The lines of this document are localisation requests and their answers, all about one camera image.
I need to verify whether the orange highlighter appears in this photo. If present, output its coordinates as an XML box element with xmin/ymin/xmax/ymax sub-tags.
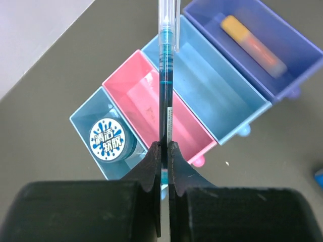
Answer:
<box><xmin>221</xmin><ymin>15</ymin><xmax>287</xmax><ymax>78</ymax></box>

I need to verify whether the blue slime jar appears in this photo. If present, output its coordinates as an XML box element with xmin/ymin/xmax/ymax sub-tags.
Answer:
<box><xmin>89</xmin><ymin>117</ymin><xmax>137</xmax><ymax>162</ymax></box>

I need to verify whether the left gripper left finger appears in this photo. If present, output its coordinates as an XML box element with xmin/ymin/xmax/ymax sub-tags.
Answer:
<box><xmin>1</xmin><ymin>142</ymin><xmax>162</xmax><ymax>241</ymax></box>

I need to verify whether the dark blue pen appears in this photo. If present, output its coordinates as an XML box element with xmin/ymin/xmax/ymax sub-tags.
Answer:
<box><xmin>158</xmin><ymin>1</ymin><xmax>181</xmax><ymax>185</ymax></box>

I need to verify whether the pink drawer box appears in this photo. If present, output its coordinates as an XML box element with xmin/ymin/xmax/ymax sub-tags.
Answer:
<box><xmin>102</xmin><ymin>50</ymin><xmax>217</xmax><ymax>167</ymax></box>

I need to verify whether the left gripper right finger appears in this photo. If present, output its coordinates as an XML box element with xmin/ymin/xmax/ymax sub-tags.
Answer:
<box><xmin>168</xmin><ymin>142</ymin><xmax>322</xmax><ymax>241</ymax></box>

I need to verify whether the purple drawer box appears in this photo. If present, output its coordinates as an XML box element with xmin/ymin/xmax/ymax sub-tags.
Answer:
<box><xmin>184</xmin><ymin>1</ymin><xmax>322</xmax><ymax>103</ymax></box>

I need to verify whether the grey blue glue stick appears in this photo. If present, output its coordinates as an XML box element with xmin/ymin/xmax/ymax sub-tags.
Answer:
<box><xmin>314</xmin><ymin>168</ymin><xmax>323</xmax><ymax>189</ymax></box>

